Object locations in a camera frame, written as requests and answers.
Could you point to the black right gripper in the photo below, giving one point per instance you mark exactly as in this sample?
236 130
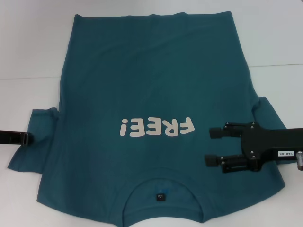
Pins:
267 144

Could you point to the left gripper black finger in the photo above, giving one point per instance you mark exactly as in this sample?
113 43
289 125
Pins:
14 137

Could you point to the teal t-shirt with FREE print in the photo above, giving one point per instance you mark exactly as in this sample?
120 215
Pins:
154 82

